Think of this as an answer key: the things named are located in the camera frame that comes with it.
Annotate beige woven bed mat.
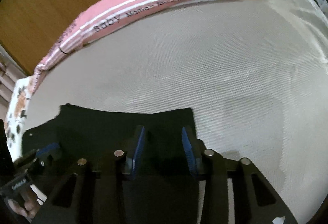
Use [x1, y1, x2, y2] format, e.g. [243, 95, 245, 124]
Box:
[26, 0, 327, 223]

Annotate person's left hand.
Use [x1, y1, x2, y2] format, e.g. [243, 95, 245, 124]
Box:
[8, 186, 41, 219]

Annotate black pants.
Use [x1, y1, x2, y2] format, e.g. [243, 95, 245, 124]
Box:
[22, 104, 196, 181]

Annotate white floral bedsheet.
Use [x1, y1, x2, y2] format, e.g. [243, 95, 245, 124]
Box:
[5, 76, 33, 161]

